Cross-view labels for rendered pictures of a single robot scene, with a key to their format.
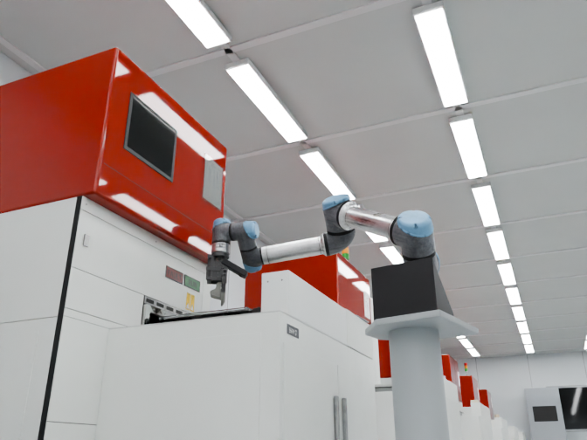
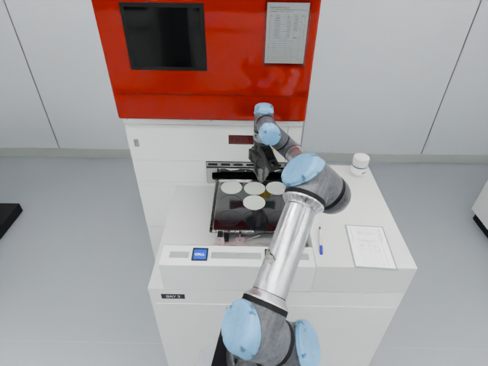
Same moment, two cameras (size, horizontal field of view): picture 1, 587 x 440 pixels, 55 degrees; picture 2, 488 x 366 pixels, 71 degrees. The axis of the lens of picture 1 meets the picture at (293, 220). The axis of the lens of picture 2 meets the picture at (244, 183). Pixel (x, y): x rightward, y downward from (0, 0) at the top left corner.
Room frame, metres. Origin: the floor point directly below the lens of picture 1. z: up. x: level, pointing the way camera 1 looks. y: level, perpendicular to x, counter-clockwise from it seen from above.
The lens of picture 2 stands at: (1.64, -0.80, 1.91)
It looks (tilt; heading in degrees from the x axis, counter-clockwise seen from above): 38 degrees down; 67
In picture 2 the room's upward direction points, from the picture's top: 1 degrees clockwise
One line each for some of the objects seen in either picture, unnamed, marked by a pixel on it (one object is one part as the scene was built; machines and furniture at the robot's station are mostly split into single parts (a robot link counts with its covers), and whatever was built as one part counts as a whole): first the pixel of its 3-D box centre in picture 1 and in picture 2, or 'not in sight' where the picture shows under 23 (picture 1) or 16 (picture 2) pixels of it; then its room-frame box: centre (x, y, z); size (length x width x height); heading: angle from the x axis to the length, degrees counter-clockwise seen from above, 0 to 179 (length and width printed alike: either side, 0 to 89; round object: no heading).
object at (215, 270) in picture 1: (217, 269); (261, 151); (2.20, 0.31, 1.13); 0.09 x 0.08 x 0.12; 95
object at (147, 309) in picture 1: (178, 328); (250, 176); (2.22, 0.45, 0.89); 0.44 x 0.02 x 0.10; 156
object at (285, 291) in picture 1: (308, 312); (237, 268); (1.94, -0.05, 0.89); 0.55 x 0.09 x 0.14; 156
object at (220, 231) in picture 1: (222, 232); (263, 118); (2.20, 0.30, 1.29); 0.09 x 0.08 x 0.11; 75
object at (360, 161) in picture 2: not in sight; (359, 165); (2.66, 0.19, 1.01); 0.07 x 0.07 x 0.10
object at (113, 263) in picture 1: (150, 286); (214, 152); (2.06, 0.54, 1.02); 0.81 x 0.03 x 0.40; 156
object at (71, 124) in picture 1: (101, 182); (216, 25); (2.19, 0.82, 1.52); 0.81 x 0.75 x 0.60; 156
